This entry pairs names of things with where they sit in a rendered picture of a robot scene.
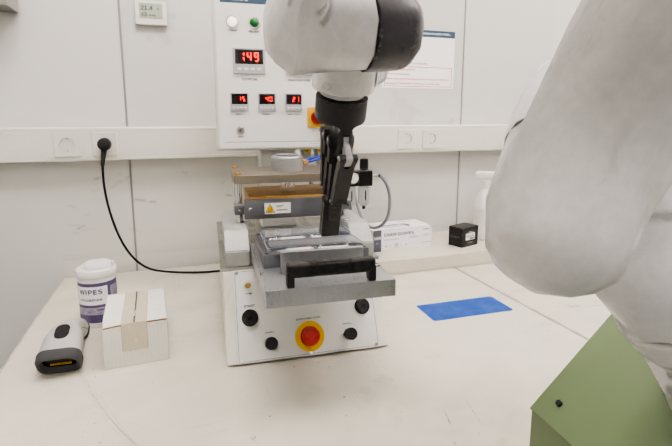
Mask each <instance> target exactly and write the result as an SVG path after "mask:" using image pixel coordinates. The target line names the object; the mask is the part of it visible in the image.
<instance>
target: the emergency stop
mask: <svg viewBox="0 0 672 446"><path fill-rule="evenodd" d="M319 339H320V333H319V331H318V329H317V328H315V327H313V326H308V327H305V328H304V329H303V330H302V332H301V341H302V343H303V344H305V345H306V346H314V345H316V344H317V343H318V341H319Z"/></svg>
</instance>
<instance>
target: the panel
mask: <svg viewBox="0 0 672 446"><path fill-rule="evenodd" d="M232 272H233V291H234V310H235V329H236V348H237V365H242V364H249V363H257V362H265V361H272V360H280V359H287V358H295V357H303V356H310V355H318V354H326V353H333V352H341V351H348V350H356V349H364V348H371V347H379V346H380V342H379V334H378V326H377V318H376V310H375V303H374V298H367V299H365V300H366V301H367V302H368V303H369V308H368V310H367V311H366V312H359V311H358V310H357V308H356V303H357V301H358V300H360V299H358V300H348V301H338V302H329V303H319V304H309V305H300V306H290V307H280V308H271V309H266V307H265V304H264V300H263V297H262V294H261V291H260V287H259V284H258V281H257V277H256V274H255V271H254V269H247V270H235V271H232ZM247 311H254V312H255V313H256V314H257V321H256V322H255V323H254V324H252V325H247V324H246V323H245V322H244V320H243V316H244V314H245V313H246V312H247ZM308 326H313V327H315V328H317V329H318V331H319V333H320V339H319V341H318V343H317V344H316V345H314V346H306V345H305V344H303V343H302V341H301V332H302V330H303V329H304V328H305V327H308ZM350 327H352V328H355V329H356V330H357V337H356V338H355V339H354V340H348V339H346V338H345V336H344V335H343V333H344V331H345V329H347V328H350ZM269 337H275V338H276V339H277V340H278V346H277V348H276V349H274V350H269V349H267V348H266V347H265V341H266V339H267V338H269Z"/></svg>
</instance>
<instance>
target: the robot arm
mask: <svg viewBox="0 0 672 446"><path fill-rule="evenodd" d="M423 32H424V17H423V11H422V8H421V6H420V5H419V3H418V1H417V0H267V1H266V4H265V7H264V10H263V39H264V47H265V51H266V52H267V53H268V54H269V56H270V57H271V58H272V59H273V61H274V62H275V63H276V64H277V65H278V66H280V67H281V68H282V69H283V70H285V71H286V72H287V73H288V74H290V75H291V76H297V75H305V74H313V75H312V87H313V88H314V89H315V90H316V91H317V92H316V98H315V112H314V115H315V118H316V119H317V120H318V121H319V122H320V123H322V124H325V125H320V127H319V131H320V181H319V183H320V186H323V187H322V194H323V195H322V202H321V213H320V225H319V233H320V235H321V237H325V236H337V235H339V226H340V217H341V207H342V204H346V203H347V199H348V195H349V190H350V186H351V181H352V177H353V172H354V168H355V166H356V164H357V162H358V155H357V154H352V153H351V151H352V147H353V146H354V135H353V129H354V128H355V127H357V126H360V125H362V124H363V123H364V122H365V120H366V112H367V105H368V97H367V96H368V95H371V94H372V93H373V92H374V87H377V86H378V85H379V84H381V83H382V82H384V81H386V79H387V74H388V71H396V70H401V69H403V68H405V67H406V66H408V65H409V64H410V63H411V62H412V61H413V59H414V58H415V56H416V55H417V53H418V52H419V50H420V49H421V43H422V38H423ZM485 247H486V249H487V251H488V253H489V255H490V257H491V259H492V262H493V264H494V265H495V266H496V267H497V268H498V269H499V270H500V271H501V272H502V273H503V274H504V275H505V276H506V277H508V278H509V279H511V280H512V281H514V282H516V283H517V284H519V285H521V286H522V287H524V288H526V289H527V290H529V291H531V292H532V293H534V294H541V295H550V296H558V297H567V298H573V297H579V296H585V295H591V294H596V296H597V297H598V298H599V299H600V300H601V302H602V303H603V304H604V305H605V307H606V308H607V309H608V310H609V311H610V313H611V314H612V315H613V317H614V319H615V322H616V324H617V327H618V329H619V330H620V332H621V333H622V334H623V335H624V337H625V338H626V339H627V340H628V342H629V343H630V344H631V345H632V347H633V348H634V349H635V351H636V352H637V353H639V354H641V355H642V356H644V358H645V359H646V361H647V363H648V365H649V367H650V369H651V370H652V372H653V374H654V376H655V378H656V379H657V381H658V383H659V385H660V387H661V389H662V390H663V392H664V395H665V397H666V399H667V402H668V404H669V407H670V408H671V410H672V0H581V2H580V4H579V6H578V7H577V9H576V11H575V13H574V15H573V16H572V18H571V20H570V22H569V24H568V26H567V28H566V30H565V32H564V34H563V37H562V39H561V41H560V43H559V45H558V47H557V49H556V52H555V54H554V56H553V58H552V59H550V60H549V61H547V62H545V63H544V64H542V65H541V66H540V67H539V68H538V69H537V71H536V72H535V73H534V75H533V76H532V77H531V79H530V80H529V82H528V83H527V84H526V86H525V87H524V89H523V90H522V92H521V93H520V95H519V97H518V98H517V100H516V101H515V104H514V108H513V111H512V115H511V118H510V121H509V125H508V128H507V132H506V135H505V140H504V147H503V150H502V152H501V155H500V158H499V161H498V164H497V167H496V170H495V173H494V176H493V179H492V182H491V185H490V188H489V190H488V193H487V196H486V214H485Z"/></svg>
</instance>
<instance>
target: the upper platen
mask: <svg viewBox="0 0 672 446"><path fill-rule="evenodd" d="M322 187H323V186H320V184H305V185H295V182H288V183H280V185H279V186H252V187H244V197H245V198H244V199H265V198H287V197H310V196H322V195H323V194H322Z"/></svg>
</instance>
